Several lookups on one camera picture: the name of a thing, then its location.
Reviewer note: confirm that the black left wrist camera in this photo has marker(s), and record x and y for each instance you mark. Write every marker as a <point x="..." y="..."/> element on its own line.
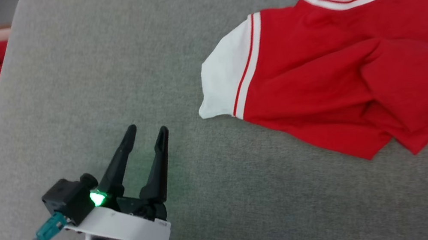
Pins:
<point x="66" y="199"/>

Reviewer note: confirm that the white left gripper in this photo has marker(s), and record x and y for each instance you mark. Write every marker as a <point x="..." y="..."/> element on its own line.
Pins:
<point x="123" y="226"/>

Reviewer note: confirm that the red and white shirt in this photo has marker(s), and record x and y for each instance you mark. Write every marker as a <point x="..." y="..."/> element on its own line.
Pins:
<point x="319" y="76"/>

